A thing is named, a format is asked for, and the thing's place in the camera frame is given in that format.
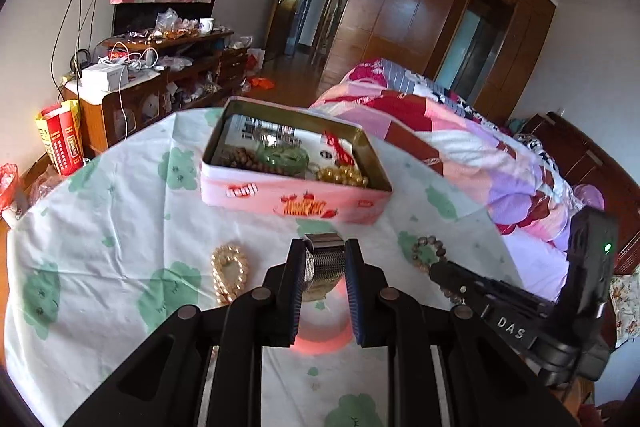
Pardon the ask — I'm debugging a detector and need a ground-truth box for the brown wooden bead string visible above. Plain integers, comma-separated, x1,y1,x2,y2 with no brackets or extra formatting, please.
212,146,261,170

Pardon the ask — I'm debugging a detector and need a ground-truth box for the floral cloth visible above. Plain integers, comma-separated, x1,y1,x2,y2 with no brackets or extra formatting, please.
607,269,640,348

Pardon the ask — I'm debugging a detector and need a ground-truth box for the trash bin with red liner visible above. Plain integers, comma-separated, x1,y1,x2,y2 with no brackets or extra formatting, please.
0,163,21,212

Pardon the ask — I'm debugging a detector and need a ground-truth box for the purple pillow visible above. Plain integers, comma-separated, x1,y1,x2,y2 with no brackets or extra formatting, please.
572,184,606,210

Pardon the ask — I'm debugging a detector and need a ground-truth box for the white charger with cable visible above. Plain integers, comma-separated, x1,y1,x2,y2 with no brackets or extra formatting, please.
107,41,158,70

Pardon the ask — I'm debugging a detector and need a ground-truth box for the pink bangle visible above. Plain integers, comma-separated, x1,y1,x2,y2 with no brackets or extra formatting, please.
295,287,357,354

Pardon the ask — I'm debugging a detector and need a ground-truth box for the black power cable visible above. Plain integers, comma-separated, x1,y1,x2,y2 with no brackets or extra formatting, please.
50,0,103,80

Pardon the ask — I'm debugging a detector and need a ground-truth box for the pink patchwork quilt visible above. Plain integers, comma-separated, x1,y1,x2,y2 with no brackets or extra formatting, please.
310,58,586,258

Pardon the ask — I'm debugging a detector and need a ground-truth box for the wooden wardrobe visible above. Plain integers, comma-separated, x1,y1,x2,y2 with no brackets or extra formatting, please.
300,0,556,122

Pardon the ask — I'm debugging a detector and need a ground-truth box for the pearl necklace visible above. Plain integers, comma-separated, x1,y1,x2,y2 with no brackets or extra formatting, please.
210,244,251,307

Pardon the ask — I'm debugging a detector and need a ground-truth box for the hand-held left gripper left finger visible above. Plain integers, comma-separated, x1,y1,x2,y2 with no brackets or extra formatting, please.
62,238,307,427

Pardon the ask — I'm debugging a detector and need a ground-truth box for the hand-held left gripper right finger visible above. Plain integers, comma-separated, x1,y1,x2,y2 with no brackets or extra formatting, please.
344,238,581,427

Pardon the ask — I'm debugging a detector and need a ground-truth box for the green jade bracelet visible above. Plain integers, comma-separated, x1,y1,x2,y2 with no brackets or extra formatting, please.
255,142,310,178

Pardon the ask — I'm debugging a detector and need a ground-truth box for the gold bead bracelet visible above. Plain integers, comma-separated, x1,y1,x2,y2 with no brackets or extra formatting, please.
317,164,370,188

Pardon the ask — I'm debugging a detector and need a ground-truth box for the dark bead bracelet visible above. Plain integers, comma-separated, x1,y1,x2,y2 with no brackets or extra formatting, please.
411,234,463,305

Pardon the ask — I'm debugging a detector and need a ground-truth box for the white box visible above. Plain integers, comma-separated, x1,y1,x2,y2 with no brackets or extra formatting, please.
80,62,127,94

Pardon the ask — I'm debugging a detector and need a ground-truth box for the wooden headboard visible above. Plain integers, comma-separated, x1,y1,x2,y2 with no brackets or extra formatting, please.
520,111,640,278

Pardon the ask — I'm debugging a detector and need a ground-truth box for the black television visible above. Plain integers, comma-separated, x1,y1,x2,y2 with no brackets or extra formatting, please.
111,2,216,38

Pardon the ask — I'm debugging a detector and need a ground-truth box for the red yellow bag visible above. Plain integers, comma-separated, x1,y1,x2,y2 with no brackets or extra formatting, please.
35,101,85,176

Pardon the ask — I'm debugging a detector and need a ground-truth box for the pink tin box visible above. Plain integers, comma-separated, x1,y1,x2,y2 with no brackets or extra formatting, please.
200,97,393,225

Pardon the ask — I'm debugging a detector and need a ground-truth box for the silver mesh watch band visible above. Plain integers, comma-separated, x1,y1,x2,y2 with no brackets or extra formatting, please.
302,233,347,303

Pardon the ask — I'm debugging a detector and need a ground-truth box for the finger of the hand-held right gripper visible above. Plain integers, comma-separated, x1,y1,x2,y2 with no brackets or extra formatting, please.
429,257,556,350

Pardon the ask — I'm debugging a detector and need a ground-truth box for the wooden television cabinet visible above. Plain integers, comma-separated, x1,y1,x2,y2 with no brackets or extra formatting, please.
60,29,251,158

